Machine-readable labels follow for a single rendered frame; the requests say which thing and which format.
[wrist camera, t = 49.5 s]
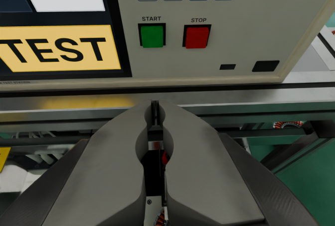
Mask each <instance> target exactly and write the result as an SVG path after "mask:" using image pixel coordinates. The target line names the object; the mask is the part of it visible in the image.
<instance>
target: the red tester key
mask: <svg viewBox="0 0 335 226"><path fill-rule="evenodd" d="M208 34H209V30H208V27H188V28H187V30H186V39H185V46H186V49H194V48H206V44H207V39H208Z"/></svg>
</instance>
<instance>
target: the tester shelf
mask: <svg viewBox="0 0 335 226"><path fill-rule="evenodd" d="M159 99H165V100H168V101H169V102H171V103H173V104H175V105H177V106H179V107H181V108H183V109H185V110H187V111H189V112H190V113H192V114H194V115H196V116H198V117H199V118H201V119H202V120H204V121H205V122H207V123H208V124H234V123H259V122H285V121H310V120H335V36H334V35H333V34H332V32H331V31H330V30H329V29H328V28H327V27H326V25H324V27H323V28H322V29H321V31H320V32H319V33H318V35H317V36H316V38H315V39H314V40H313V42H312V43H311V44H310V46H309V47H308V48H307V50H306V51H305V53H304V54H303V55H302V57H301V58H300V59H299V61H298V62H297V63H296V65H295V66H294V68H293V69H292V70H291V72H290V73H289V74H288V76H287V77H286V78H285V80H284V81H283V82H280V83H248V84H215V85H183V86H150V87H117V88H85V89H53V90H20V91H0V133H4V132H30V131H56V130H81V129H100V128H101V127H102V126H104V125H105V124H106V123H107V122H109V121H110V120H112V119H113V118H115V117H116V116H118V115H120V114H122V113H123V112H125V111H127V110H128V109H130V108H132V107H133V106H135V105H137V104H139V103H140V102H142V101H144V100H153V101H157V100H159Z"/></svg>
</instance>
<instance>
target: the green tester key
mask: <svg viewBox="0 0 335 226"><path fill-rule="evenodd" d="M141 35H142V45H143V48H160V47H163V26H142V27H141Z"/></svg>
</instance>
